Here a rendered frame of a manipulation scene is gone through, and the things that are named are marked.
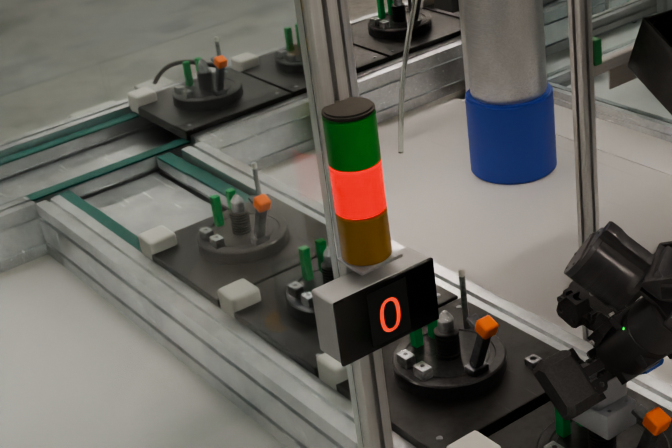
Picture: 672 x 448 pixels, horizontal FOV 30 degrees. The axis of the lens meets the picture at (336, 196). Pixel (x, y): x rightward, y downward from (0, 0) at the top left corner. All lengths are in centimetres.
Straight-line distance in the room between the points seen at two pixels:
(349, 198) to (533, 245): 91
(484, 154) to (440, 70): 44
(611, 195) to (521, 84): 24
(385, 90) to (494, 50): 45
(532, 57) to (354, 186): 106
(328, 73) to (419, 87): 146
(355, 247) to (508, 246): 88
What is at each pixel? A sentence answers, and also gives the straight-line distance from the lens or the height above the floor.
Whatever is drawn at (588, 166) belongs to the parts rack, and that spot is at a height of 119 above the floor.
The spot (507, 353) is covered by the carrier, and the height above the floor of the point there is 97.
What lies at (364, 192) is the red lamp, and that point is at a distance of 117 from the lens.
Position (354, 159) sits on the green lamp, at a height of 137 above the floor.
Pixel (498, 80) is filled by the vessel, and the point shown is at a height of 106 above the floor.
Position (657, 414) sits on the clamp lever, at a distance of 130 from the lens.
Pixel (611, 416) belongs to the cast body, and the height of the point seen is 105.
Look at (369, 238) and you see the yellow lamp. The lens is 119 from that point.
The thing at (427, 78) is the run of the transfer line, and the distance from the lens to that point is 262.
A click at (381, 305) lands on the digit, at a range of 122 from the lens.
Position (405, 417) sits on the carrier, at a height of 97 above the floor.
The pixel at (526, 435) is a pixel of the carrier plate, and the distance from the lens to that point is 145.
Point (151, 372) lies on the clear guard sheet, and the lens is 118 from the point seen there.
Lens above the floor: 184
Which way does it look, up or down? 26 degrees down
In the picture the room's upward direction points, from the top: 8 degrees counter-clockwise
